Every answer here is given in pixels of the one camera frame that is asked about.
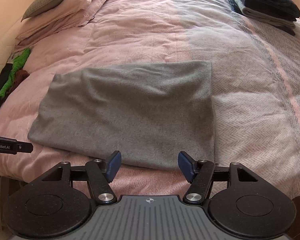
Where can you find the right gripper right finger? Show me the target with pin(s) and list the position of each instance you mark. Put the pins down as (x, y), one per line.
(199, 174)

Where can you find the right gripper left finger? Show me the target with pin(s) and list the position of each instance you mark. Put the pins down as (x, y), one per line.
(100, 174)

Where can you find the grey t-shirt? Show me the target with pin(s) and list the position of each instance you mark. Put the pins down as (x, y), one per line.
(149, 112)

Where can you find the dark brown garment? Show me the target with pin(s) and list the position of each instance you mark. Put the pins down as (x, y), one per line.
(21, 75)

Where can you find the green garment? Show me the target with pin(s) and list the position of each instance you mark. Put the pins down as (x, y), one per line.
(17, 64)

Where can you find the pink pillow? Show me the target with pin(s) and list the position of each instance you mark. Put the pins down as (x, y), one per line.
(37, 23)

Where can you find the grey folded garment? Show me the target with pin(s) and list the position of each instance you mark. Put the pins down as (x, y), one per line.
(284, 25)

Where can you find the dark blue folded jeans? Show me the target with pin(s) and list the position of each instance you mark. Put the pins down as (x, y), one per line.
(284, 9)

